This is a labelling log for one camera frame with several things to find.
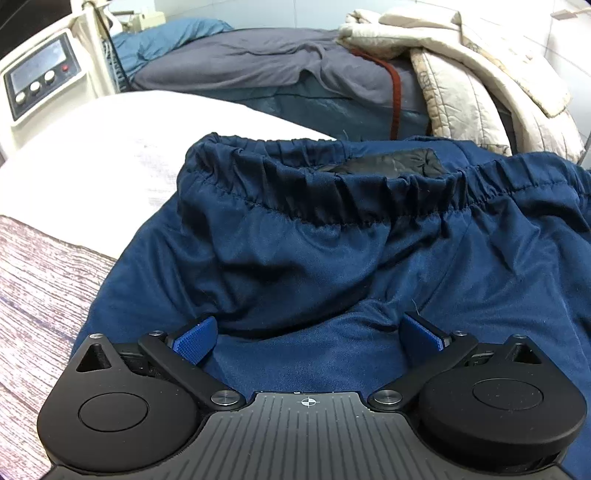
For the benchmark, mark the white machine with control panel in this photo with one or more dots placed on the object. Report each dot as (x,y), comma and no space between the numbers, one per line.
(41,83)

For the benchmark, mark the beige box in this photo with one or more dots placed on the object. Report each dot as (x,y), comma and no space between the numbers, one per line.
(147,19)

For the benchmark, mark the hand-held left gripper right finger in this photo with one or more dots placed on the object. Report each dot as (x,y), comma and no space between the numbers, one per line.
(422,339)

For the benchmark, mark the beige quilt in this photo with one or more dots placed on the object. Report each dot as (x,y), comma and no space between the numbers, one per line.
(461,83)

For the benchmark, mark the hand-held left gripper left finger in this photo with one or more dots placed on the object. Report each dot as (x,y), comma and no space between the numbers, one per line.
(196,339)

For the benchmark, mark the teal pillow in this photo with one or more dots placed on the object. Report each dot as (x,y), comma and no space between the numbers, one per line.
(175,37)

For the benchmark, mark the navy blue pants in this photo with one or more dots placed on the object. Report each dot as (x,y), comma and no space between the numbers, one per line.
(323,254)

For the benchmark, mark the grey bed sheet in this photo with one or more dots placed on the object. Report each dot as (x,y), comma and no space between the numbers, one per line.
(258,60)

